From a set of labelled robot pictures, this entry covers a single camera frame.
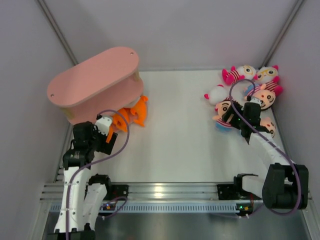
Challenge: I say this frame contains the pink two-tier wooden shelf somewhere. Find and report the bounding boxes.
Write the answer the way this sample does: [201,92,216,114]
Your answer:
[46,46,144,125]

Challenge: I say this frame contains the purple cable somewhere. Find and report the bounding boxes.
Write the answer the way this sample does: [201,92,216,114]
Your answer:
[63,109,131,240]
[228,79,300,216]

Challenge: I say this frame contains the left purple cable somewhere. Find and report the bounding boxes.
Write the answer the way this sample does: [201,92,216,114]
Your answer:
[63,109,131,240]

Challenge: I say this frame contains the orange plush toy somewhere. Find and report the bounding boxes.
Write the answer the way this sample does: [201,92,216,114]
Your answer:
[112,107,130,133]
[130,95,149,127]

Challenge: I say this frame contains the orange plush toy right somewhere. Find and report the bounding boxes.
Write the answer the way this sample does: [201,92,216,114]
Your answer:
[130,95,149,127]

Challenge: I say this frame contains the boy plush black hair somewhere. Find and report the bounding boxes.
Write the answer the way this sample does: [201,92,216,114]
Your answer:
[212,98,235,133]

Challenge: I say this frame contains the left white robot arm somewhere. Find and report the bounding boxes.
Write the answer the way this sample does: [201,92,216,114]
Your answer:
[47,117,118,240]

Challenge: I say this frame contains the white pink plush yellow glasses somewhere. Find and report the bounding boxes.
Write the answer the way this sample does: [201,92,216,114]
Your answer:
[253,65,284,97]

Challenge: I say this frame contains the boy plush red dot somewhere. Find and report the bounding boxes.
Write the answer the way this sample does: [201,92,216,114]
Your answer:
[243,84,276,111]

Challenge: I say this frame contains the orange plush toy middle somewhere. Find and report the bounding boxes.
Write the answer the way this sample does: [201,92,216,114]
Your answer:
[112,107,130,133]

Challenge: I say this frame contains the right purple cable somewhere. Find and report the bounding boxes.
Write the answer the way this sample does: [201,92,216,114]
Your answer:
[228,79,300,216]

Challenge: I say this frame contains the white slotted cable duct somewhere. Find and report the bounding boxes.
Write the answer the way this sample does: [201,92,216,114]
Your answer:
[49,201,253,214]

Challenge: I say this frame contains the white pink plush face down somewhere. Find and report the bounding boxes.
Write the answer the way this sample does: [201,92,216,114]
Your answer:
[203,84,229,105]

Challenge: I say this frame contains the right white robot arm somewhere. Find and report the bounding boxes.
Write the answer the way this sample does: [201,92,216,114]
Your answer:
[222,99,309,213]

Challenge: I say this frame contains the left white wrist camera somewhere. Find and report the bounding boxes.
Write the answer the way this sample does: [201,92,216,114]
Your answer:
[95,116,113,136]

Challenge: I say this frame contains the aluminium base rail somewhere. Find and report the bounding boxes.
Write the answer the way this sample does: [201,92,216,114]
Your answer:
[39,181,313,201]

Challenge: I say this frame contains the white pink plush back left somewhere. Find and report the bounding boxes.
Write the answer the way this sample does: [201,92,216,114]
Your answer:
[221,65,257,86]

